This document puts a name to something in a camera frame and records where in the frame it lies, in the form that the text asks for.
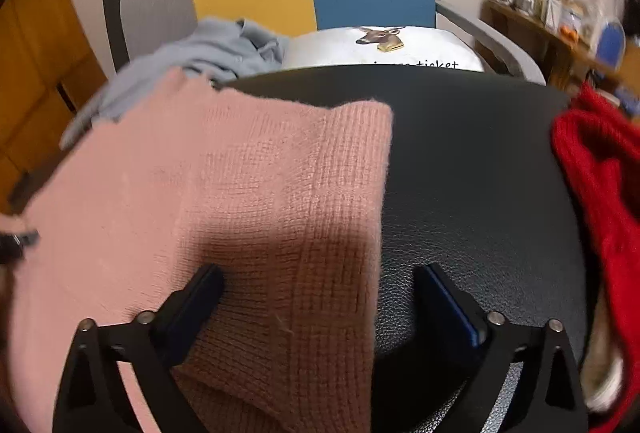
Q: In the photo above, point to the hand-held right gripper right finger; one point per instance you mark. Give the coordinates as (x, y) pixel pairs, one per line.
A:
(450, 308)

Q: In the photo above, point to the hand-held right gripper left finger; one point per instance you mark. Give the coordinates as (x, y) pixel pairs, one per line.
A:
(197, 308)

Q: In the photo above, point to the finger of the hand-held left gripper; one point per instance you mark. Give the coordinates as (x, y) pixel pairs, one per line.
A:
(17, 245)

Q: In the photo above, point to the pink knitted sweater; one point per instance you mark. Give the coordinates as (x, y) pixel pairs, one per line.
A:
(225, 193)

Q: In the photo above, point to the white garment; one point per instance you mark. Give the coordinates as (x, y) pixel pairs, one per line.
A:
(602, 373)

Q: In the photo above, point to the wooden wardrobe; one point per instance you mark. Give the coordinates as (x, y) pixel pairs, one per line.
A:
(35, 63)

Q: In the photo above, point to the red knitted sweater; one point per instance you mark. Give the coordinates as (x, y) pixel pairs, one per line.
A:
(610, 193)

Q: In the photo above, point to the light blue garment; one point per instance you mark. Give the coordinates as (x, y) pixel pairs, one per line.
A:
(200, 48)

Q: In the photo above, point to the white printed t-shirt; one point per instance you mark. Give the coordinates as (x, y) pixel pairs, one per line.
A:
(330, 50)

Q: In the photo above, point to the wooden side table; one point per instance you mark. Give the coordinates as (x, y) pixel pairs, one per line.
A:
(530, 33)

